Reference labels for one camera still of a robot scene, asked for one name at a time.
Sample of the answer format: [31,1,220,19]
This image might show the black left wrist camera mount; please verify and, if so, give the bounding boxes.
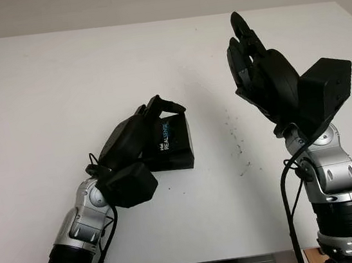
[98,159,162,212]

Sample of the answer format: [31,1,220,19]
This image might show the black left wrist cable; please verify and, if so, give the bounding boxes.
[68,151,125,263]

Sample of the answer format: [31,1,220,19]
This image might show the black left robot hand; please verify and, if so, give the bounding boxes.
[89,90,194,175]

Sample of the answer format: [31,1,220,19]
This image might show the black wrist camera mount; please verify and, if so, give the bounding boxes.
[293,54,352,141]
[98,159,162,212]

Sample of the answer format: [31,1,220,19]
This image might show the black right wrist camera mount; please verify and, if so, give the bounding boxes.
[293,54,352,141]

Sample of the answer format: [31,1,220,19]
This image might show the black RealSense box lid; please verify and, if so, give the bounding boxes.
[136,110,197,174]

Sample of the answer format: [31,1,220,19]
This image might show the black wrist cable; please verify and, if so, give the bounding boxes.
[273,128,340,263]
[68,151,125,263]

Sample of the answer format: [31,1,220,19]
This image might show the black camera box base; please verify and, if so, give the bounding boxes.
[149,158,197,176]

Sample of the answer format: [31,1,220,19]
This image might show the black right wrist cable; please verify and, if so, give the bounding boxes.
[273,128,340,263]

